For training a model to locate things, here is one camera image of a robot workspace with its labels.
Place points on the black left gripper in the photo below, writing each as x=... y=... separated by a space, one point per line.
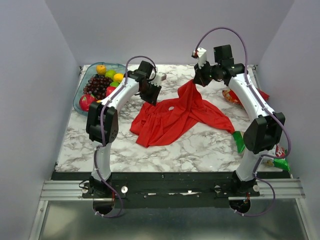
x=153 y=97

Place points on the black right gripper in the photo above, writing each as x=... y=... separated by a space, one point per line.
x=199 y=78

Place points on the red t-shirt garment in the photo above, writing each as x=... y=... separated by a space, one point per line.
x=159 y=126

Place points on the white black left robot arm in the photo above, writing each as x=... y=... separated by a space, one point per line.
x=102 y=123

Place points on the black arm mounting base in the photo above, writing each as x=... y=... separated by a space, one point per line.
x=159 y=190

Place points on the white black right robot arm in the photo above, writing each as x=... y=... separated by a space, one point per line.
x=265 y=129

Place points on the red cookie snack bag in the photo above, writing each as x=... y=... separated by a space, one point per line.
x=231 y=97

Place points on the yellow orange fruit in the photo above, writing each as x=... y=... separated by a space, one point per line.
x=118 y=77

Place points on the green apple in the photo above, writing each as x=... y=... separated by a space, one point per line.
x=114 y=84

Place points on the clear teal fruit tray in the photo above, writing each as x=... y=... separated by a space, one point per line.
x=88 y=72

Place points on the red apple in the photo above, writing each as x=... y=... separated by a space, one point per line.
x=109 y=90

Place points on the green lime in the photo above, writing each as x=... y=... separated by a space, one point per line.
x=110 y=73

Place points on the dark purple grape bunch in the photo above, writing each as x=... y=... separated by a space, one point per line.
x=97 y=86

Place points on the orange tangerine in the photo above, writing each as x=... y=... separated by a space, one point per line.
x=101 y=69

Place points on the red dragon fruit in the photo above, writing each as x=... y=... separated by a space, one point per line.
x=85 y=101

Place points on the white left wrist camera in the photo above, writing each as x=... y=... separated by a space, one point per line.
x=158 y=78

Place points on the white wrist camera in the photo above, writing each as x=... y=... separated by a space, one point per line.
x=158 y=78
x=200 y=54

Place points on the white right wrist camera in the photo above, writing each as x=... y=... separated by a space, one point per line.
x=200 y=54

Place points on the aluminium rail frame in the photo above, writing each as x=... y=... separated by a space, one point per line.
x=62 y=191

